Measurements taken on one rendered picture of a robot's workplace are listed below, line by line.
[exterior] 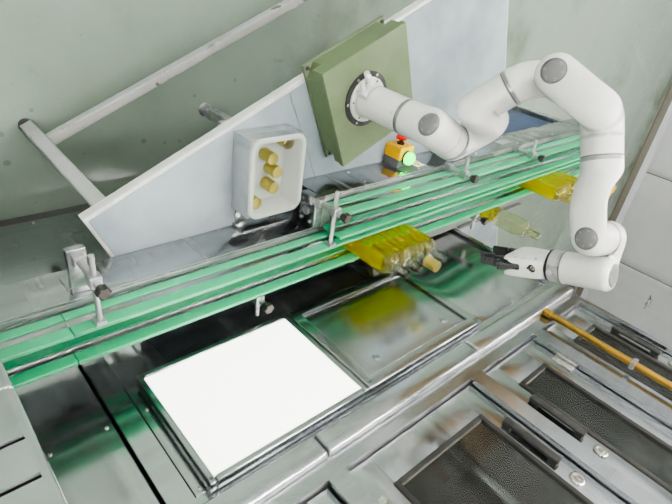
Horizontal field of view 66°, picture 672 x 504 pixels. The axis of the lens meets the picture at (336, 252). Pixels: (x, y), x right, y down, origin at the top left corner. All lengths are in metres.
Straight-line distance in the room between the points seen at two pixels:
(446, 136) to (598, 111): 0.34
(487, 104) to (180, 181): 0.76
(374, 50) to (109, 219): 0.81
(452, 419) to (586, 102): 0.77
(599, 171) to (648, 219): 6.24
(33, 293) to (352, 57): 0.94
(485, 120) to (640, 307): 6.64
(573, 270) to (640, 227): 6.27
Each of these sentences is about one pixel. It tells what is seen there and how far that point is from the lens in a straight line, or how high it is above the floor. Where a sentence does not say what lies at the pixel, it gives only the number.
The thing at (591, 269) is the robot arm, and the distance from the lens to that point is 1.21.
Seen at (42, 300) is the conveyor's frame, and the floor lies 0.85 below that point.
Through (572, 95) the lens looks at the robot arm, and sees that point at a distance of 1.18.
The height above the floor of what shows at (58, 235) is 0.24.
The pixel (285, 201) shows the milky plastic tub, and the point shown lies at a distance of 1.49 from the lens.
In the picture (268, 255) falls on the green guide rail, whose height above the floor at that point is 0.91.
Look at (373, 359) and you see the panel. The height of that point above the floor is 1.25.
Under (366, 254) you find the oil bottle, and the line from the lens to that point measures 1.53.
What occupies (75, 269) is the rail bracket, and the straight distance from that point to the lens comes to 1.22.
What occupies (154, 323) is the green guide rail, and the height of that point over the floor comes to 0.93.
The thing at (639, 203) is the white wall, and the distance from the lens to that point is 7.43.
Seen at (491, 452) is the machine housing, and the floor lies 1.59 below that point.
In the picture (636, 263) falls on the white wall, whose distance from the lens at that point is 7.63.
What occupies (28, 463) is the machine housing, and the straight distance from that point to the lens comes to 0.74.
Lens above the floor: 1.85
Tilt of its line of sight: 37 degrees down
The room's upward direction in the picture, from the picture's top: 125 degrees clockwise
